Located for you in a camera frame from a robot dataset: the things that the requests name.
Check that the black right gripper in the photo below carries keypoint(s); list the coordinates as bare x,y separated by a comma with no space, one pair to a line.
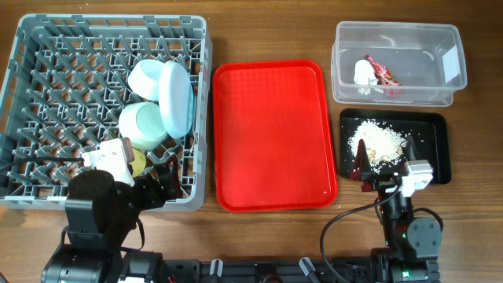
361,164

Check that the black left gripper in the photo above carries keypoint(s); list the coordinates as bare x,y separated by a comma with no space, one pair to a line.
167,181

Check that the rice food scraps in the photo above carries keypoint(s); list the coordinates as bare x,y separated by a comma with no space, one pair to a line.
384,146

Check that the yellow plastic cup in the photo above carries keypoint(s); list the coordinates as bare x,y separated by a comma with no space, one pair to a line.
139,162

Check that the green saucer bowl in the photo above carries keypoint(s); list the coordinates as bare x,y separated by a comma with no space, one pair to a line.
143,125

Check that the red snack wrapper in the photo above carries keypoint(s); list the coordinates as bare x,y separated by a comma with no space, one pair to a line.
382,73

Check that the large light blue plate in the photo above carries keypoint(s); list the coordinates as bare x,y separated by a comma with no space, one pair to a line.
176,99

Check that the small light blue bowl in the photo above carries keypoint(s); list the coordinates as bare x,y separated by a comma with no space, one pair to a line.
144,79

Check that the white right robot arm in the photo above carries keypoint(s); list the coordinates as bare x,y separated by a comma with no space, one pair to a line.
412,235

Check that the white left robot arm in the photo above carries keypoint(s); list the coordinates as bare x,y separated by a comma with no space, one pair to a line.
101,212

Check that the black waste tray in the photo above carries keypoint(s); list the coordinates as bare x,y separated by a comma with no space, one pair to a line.
428,131

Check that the grey dishwasher rack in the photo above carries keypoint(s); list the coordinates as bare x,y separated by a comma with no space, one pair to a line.
65,86

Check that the crumpled white napkin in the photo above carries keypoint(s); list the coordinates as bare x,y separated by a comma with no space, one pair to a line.
364,76

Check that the red plastic tray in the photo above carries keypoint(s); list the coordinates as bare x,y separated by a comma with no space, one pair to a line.
273,140

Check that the clear plastic bin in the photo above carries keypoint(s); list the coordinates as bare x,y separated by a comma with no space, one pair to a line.
426,59

